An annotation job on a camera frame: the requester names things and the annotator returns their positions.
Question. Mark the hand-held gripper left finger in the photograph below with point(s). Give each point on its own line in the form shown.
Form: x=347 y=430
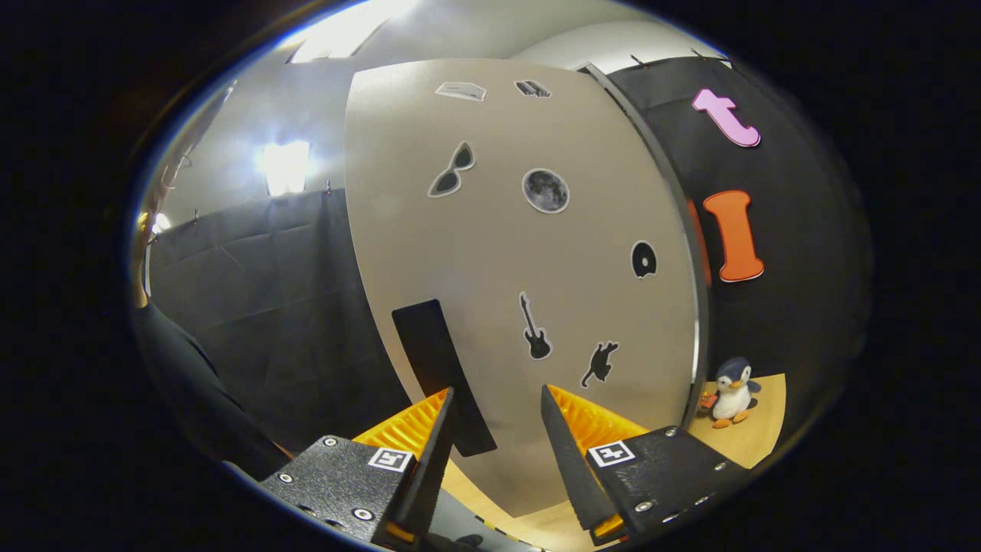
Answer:
x=429 y=475

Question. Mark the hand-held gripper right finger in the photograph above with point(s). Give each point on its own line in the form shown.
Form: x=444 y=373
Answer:
x=567 y=468

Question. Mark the dark grey shoe cabinet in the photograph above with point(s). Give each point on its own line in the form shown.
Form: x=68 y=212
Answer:
x=703 y=345

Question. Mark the penguin plush toy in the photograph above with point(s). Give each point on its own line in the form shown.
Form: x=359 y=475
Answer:
x=734 y=395

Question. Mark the black backdrop cloth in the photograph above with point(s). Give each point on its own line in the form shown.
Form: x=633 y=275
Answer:
x=268 y=307

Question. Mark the small ceiling light panel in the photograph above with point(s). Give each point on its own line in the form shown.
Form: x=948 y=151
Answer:
x=285 y=167

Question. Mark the large ceiling light panel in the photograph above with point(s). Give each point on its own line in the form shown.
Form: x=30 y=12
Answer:
x=345 y=31

